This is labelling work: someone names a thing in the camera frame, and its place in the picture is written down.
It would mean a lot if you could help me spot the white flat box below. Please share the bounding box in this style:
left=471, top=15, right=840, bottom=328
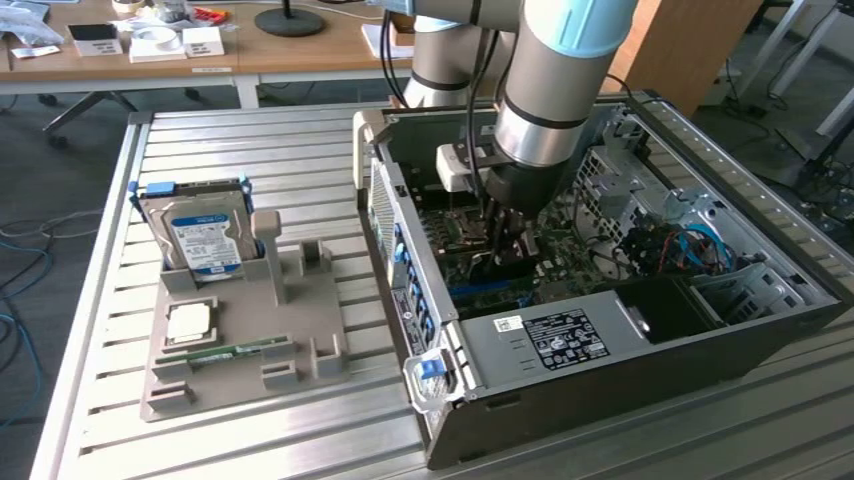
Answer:
left=128, top=42, right=188, bottom=65

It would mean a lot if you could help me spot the wooden desk white frame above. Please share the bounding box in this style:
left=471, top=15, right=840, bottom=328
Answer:
left=0, top=0, right=261, bottom=149
left=236, top=0, right=605, bottom=109

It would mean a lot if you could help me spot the silver chipset heatsink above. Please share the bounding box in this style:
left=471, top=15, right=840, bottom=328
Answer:
left=536, top=282, right=579, bottom=305

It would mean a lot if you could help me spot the green graphics card black cooler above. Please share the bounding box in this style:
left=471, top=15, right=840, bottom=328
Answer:
left=464, top=247, right=539, bottom=289

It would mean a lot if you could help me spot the white box black lid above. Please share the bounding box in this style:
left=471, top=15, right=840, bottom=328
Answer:
left=65, top=22, right=125, bottom=58

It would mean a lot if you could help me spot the green motherboard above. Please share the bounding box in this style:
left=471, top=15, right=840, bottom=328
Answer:
left=416, top=179, right=635, bottom=321

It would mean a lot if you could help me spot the black power cable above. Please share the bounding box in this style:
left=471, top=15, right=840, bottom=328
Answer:
left=601, top=73, right=645, bottom=104

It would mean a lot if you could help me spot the silver CPU chip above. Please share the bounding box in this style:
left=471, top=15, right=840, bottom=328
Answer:
left=162, top=303, right=218, bottom=347

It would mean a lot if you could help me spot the black round lamp base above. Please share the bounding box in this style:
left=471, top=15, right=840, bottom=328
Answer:
left=252, top=0, right=328, bottom=39

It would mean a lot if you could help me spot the grey printed parts rack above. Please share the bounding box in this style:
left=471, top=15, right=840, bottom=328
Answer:
left=137, top=209, right=354, bottom=426

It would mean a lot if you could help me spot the green RAM stick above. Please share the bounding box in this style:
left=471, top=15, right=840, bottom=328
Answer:
left=156, top=337, right=296, bottom=367

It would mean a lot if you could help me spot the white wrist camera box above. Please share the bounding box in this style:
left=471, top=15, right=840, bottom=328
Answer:
left=434, top=143, right=495, bottom=194

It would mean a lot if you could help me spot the silver disk bay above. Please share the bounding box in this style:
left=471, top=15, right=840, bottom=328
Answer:
left=688, top=262, right=809, bottom=326

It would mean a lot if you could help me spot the silver perforated drive cage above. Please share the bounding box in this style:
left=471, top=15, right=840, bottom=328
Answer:
left=571, top=144, right=735, bottom=279

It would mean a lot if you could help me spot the blue wire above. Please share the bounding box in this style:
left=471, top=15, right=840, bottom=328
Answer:
left=665, top=223, right=739, bottom=275

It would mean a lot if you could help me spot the white table frame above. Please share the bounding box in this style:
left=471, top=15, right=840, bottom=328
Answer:
left=732, top=0, right=854, bottom=139

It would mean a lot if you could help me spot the clear plastic bag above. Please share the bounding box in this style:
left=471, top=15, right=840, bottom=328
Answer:
left=0, top=0, right=65, bottom=49

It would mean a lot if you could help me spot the CPU socket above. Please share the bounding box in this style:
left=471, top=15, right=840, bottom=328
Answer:
left=442, top=206, right=499, bottom=249

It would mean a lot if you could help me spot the small white printed box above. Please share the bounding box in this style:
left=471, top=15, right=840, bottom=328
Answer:
left=181, top=25, right=225, bottom=59

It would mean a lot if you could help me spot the grey power supply unit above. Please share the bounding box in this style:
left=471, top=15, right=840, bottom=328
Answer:
left=457, top=292, right=653, bottom=392

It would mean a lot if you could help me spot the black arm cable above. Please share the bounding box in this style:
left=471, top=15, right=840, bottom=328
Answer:
left=377, top=9, right=501, bottom=201

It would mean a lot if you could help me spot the red wire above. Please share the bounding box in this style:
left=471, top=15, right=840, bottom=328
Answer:
left=656, top=232, right=692, bottom=275

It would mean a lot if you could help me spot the white paper stack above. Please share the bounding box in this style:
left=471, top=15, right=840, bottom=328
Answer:
left=361, top=22, right=416, bottom=60

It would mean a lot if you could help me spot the brown cardboard box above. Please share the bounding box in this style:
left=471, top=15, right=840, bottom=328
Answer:
left=386, top=10, right=417, bottom=47

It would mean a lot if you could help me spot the white tape roll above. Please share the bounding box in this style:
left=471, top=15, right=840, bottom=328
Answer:
left=132, top=27, right=181, bottom=51

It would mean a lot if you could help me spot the white label card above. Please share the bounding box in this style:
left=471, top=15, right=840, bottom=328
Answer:
left=9, top=44, right=61, bottom=60

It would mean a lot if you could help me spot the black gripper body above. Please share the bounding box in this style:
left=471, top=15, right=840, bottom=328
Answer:
left=484, top=161, right=563, bottom=215

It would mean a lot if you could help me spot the blue floor cable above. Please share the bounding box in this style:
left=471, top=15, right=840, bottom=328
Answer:
left=0, top=239, right=52, bottom=431

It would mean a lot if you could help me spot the hard disk blue caddy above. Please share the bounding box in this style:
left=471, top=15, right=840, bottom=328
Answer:
left=125, top=174, right=268, bottom=285

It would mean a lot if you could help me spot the black open PC case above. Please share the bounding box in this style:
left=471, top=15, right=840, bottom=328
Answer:
left=350, top=89, right=854, bottom=471

